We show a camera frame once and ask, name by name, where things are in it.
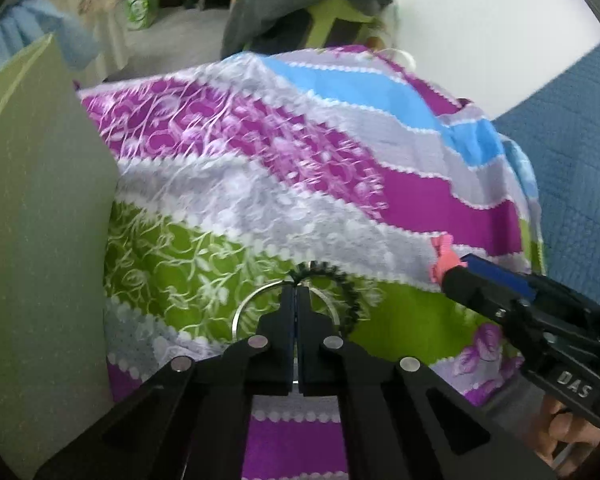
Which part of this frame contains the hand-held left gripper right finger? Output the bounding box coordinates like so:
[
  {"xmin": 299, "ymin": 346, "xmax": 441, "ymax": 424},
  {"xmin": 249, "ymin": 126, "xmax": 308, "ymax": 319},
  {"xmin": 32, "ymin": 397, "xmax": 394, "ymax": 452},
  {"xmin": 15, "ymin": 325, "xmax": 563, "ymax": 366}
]
[{"xmin": 297, "ymin": 284, "xmax": 557, "ymax": 480}]

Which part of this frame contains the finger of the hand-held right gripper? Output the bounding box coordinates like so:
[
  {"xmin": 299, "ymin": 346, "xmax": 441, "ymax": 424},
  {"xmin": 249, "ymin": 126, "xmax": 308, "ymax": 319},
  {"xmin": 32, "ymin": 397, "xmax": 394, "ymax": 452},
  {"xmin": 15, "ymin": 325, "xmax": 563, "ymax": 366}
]
[
  {"xmin": 441, "ymin": 265, "xmax": 523, "ymax": 325},
  {"xmin": 459, "ymin": 253, "xmax": 540, "ymax": 302}
]

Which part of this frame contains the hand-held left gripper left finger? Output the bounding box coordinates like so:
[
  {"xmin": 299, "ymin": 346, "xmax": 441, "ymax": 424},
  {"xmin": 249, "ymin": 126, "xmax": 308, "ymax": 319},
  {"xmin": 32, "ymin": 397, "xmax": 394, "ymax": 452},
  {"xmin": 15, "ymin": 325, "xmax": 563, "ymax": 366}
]
[{"xmin": 31, "ymin": 284, "xmax": 298, "ymax": 480}]

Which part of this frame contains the pink bow hair clip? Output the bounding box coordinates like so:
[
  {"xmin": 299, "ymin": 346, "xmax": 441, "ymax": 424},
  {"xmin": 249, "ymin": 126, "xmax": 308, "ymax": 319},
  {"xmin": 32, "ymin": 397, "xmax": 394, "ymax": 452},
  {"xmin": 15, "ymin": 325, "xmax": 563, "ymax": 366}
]
[{"xmin": 429, "ymin": 233, "xmax": 469, "ymax": 284}]

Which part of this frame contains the silver bangle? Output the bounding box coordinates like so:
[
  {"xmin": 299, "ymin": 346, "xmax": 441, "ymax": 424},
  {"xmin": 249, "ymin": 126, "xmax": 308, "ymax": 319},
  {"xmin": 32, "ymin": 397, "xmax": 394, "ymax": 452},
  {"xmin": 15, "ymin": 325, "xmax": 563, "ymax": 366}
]
[{"xmin": 231, "ymin": 280, "xmax": 345, "ymax": 387}]

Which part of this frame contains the black bead bracelet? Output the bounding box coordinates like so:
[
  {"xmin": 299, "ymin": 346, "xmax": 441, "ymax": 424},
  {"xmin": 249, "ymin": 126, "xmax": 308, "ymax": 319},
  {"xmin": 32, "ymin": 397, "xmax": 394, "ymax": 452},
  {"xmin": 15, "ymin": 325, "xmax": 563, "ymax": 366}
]
[{"xmin": 285, "ymin": 260, "xmax": 365, "ymax": 335}]

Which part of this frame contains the person's right hand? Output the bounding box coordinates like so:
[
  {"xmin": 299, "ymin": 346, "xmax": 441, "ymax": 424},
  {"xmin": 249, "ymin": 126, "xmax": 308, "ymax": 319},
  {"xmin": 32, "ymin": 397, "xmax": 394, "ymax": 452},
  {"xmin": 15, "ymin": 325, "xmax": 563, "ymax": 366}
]
[{"xmin": 531, "ymin": 392, "xmax": 600, "ymax": 472}]

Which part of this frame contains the blue quilted cushion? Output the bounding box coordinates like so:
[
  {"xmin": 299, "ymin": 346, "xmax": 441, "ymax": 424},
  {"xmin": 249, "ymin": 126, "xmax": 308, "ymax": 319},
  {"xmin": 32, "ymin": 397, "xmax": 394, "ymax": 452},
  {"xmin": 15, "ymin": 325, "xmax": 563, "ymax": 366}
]
[{"xmin": 494, "ymin": 39, "xmax": 600, "ymax": 313}]

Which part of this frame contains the striped floral blanket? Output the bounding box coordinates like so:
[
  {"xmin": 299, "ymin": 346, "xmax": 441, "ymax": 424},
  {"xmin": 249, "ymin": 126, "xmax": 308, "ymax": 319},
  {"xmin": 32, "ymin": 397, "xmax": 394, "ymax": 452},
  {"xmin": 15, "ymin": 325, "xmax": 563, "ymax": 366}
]
[{"xmin": 76, "ymin": 44, "xmax": 549, "ymax": 480}]

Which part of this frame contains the green plastic stool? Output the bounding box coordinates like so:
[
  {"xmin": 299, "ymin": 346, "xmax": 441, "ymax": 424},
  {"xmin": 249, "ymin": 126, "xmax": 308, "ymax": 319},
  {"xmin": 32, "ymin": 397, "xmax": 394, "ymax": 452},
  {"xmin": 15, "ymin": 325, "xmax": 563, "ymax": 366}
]
[{"xmin": 299, "ymin": 0, "xmax": 387, "ymax": 50}]

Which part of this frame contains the beige floral bed cover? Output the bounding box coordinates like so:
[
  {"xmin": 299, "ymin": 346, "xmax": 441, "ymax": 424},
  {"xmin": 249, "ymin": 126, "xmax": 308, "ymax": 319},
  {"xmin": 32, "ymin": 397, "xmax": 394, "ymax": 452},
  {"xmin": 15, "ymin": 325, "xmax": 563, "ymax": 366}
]
[{"xmin": 44, "ymin": 0, "xmax": 137, "ymax": 84}]

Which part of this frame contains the light blue bed skirt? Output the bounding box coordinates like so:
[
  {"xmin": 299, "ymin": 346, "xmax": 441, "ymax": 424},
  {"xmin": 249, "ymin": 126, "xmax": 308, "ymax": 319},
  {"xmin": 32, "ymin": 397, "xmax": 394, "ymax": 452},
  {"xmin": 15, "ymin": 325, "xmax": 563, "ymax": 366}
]
[{"xmin": 0, "ymin": 0, "xmax": 102, "ymax": 80}]

